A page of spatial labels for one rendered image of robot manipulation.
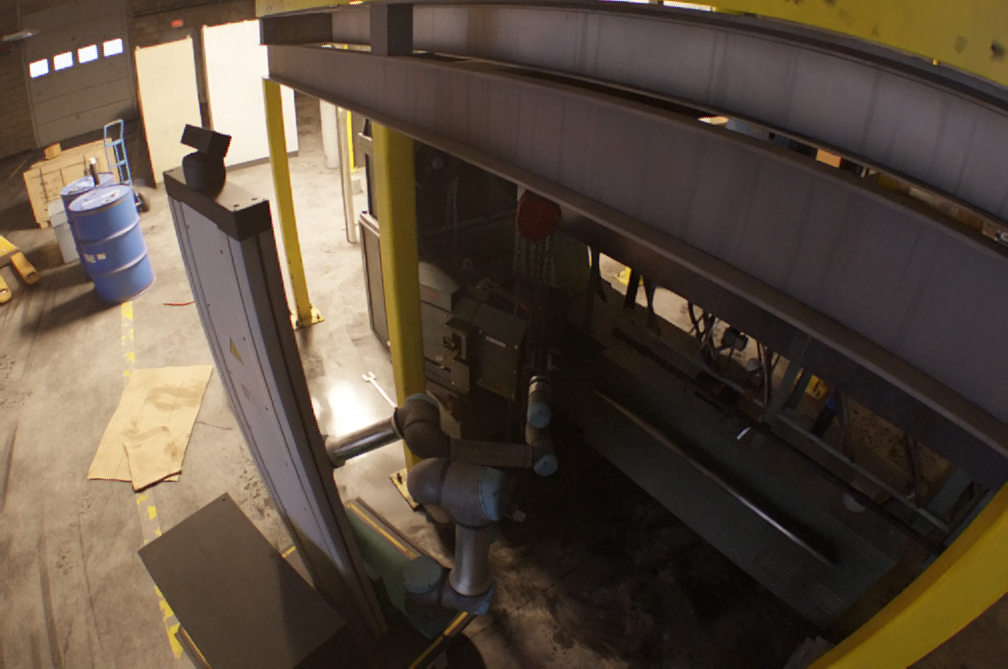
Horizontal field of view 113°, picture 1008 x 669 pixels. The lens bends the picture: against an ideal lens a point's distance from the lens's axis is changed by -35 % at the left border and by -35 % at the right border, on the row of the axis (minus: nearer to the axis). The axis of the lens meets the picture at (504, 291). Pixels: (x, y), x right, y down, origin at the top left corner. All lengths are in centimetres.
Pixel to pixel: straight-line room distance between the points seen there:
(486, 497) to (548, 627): 113
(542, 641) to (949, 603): 161
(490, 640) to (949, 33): 215
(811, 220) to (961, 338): 25
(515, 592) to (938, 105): 212
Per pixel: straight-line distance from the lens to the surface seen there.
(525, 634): 216
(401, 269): 170
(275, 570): 141
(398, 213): 161
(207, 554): 150
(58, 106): 1549
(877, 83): 110
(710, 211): 78
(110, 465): 320
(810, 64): 114
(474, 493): 114
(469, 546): 128
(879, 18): 62
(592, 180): 92
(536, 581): 226
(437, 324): 232
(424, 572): 148
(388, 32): 147
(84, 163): 742
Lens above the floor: 202
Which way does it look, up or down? 31 degrees down
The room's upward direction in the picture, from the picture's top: 3 degrees clockwise
